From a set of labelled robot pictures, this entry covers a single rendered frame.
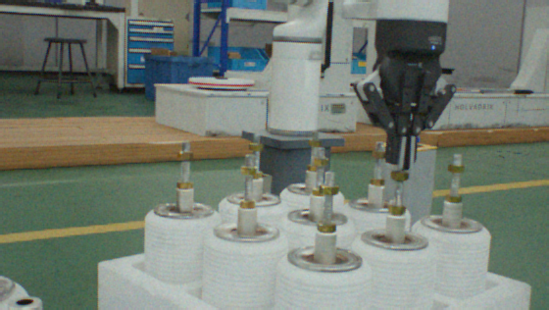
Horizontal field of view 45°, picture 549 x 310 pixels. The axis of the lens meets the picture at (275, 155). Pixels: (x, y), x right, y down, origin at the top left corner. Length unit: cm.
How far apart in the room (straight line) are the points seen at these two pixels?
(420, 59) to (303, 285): 27
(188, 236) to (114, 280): 11
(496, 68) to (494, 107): 339
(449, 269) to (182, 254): 32
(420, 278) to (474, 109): 311
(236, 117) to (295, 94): 166
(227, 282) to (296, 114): 56
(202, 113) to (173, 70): 242
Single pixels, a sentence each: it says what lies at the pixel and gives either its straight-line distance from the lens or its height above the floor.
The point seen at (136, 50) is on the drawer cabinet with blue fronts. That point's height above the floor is 39.
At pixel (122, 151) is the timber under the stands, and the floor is 5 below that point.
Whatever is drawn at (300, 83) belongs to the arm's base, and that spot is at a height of 40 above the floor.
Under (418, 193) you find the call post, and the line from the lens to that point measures 108.
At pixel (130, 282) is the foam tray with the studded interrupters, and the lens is 82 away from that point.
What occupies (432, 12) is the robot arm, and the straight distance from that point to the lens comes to 71.
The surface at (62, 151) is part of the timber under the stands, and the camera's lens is 253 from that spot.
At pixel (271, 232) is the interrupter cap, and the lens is 75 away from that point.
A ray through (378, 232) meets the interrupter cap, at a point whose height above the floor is 25.
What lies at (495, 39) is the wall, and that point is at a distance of 734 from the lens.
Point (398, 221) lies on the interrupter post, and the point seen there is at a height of 28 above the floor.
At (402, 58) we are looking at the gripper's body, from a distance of 72.
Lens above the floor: 46
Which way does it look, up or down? 9 degrees down
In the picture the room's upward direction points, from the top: 3 degrees clockwise
